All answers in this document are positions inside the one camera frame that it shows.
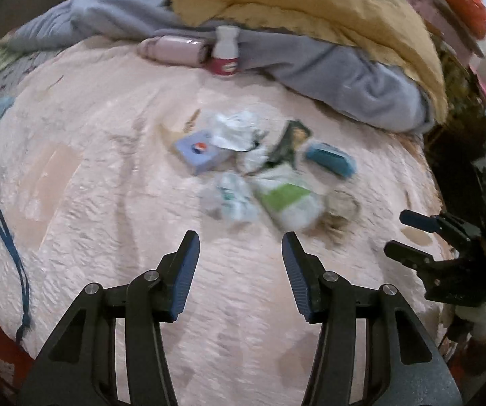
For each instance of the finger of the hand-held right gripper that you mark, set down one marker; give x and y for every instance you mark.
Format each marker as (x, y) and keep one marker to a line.
(416, 218)
(412, 258)

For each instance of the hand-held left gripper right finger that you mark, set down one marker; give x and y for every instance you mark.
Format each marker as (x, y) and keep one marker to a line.
(296, 275)

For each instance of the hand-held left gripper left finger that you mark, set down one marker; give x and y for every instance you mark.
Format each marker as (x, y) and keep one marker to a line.
(183, 279)

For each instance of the brown wrapper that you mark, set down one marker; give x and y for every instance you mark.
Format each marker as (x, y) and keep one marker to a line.
(332, 220)

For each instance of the green and white packet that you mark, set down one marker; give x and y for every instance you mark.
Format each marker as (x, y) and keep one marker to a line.
(287, 198)

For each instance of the white green plastic packet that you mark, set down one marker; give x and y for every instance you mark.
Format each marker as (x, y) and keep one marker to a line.
(230, 196)

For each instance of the teal box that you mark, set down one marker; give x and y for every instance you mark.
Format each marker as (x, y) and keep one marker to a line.
(329, 158)

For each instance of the small white tissue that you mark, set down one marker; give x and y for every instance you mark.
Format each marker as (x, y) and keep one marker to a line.
(251, 160)

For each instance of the pale blue medicine box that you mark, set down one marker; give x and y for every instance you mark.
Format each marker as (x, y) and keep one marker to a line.
(198, 152)

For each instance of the dark printed packet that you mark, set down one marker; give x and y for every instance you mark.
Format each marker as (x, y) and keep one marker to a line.
(291, 139)

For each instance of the person's right forearm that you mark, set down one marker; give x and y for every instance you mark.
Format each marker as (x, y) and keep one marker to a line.
(482, 321)

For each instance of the pink quilted blanket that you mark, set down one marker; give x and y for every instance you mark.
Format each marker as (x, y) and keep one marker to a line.
(99, 220)

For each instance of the grey blanket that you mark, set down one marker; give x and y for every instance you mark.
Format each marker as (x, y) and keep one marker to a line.
(344, 80)

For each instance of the pink flask bottle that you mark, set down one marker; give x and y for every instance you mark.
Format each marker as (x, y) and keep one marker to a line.
(175, 48)

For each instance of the white red-labelled pill bottle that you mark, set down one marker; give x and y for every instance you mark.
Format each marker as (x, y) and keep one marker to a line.
(225, 50)

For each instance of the yellow frilled blanket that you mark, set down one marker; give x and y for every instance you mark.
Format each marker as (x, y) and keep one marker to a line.
(310, 0)

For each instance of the patterned bed sheet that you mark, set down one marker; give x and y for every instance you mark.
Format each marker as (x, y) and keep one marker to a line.
(23, 76)

